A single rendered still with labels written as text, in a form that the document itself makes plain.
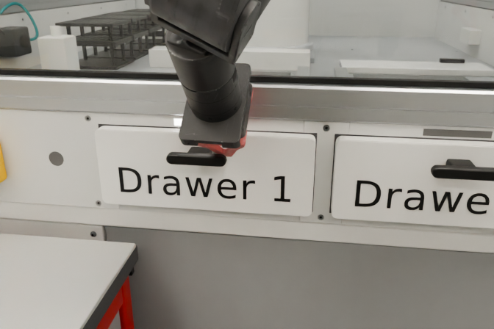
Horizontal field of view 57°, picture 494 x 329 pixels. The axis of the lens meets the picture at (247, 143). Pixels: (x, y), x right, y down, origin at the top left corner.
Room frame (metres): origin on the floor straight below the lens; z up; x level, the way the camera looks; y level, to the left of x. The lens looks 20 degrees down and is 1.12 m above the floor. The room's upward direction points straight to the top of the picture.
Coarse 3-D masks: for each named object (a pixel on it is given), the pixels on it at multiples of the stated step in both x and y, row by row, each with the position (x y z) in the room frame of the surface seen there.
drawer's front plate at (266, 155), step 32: (128, 128) 0.57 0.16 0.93; (160, 128) 0.57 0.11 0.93; (128, 160) 0.56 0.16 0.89; (160, 160) 0.55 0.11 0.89; (256, 160) 0.54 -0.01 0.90; (288, 160) 0.53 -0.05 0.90; (128, 192) 0.56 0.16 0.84; (160, 192) 0.55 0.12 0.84; (224, 192) 0.54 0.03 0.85; (256, 192) 0.54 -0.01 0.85; (288, 192) 0.53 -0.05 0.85
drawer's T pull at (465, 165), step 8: (448, 160) 0.50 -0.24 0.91; (456, 160) 0.50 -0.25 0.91; (464, 160) 0.50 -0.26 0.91; (432, 168) 0.48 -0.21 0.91; (440, 168) 0.47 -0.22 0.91; (448, 168) 0.47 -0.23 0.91; (456, 168) 0.47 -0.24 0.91; (464, 168) 0.47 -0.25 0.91; (472, 168) 0.47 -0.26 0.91; (480, 168) 0.47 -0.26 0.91; (488, 168) 0.47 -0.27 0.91; (440, 176) 0.47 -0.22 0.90; (448, 176) 0.47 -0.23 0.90; (456, 176) 0.47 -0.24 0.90; (464, 176) 0.47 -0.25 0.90; (472, 176) 0.47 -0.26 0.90; (480, 176) 0.47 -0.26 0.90; (488, 176) 0.47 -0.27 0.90
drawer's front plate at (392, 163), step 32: (352, 160) 0.52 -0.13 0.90; (384, 160) 0.52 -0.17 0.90; (416, 160) 0.51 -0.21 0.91; (480, 160) 0.50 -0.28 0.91; (352, 192) 0.52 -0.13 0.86; (384, 192) 0.52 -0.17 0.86; (416, 192) 0.51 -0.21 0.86; (480, 192) 0.50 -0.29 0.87; (448, 224) 0.50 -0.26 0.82; (480, 224) 0.50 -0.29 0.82
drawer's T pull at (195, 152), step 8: (176, 152) 0.52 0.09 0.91; (184, 152) 0.52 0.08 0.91; (192, 152) 0.52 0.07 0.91; (200, 152) 0.52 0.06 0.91; (208, 152) 0.53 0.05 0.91; (168, 160) 0.51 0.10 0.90; (176, 160) 0.51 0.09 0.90; (184, 160) 0.51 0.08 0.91; (192, 160) 0.51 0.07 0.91; (200, 160) 0.51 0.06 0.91; (208, 160) 0.51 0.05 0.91; (216, 160) 0.51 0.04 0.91; (224, 160) 0.51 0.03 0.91
